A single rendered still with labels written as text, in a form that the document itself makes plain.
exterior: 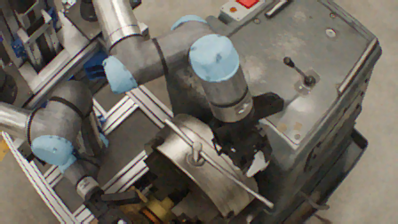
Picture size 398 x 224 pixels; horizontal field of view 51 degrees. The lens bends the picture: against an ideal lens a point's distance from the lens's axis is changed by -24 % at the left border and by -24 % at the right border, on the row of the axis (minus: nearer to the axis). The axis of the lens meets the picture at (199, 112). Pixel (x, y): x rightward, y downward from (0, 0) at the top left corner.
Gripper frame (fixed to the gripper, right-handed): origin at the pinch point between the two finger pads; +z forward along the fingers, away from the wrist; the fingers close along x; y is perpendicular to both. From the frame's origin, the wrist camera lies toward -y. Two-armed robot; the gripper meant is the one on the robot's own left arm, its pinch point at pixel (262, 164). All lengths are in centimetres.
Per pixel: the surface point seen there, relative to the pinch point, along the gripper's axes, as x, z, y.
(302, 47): -18.8, 4.0, -37.6
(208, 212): -14.0, 20.4, 11.4
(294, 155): -1.2, 10.3, -10.5
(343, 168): -17, 80, -50
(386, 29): -69, 119, -188
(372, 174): -21, 136, -86
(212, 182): -13.1, 10.3, 6.8
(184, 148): -22.5, 4.8, 5.5
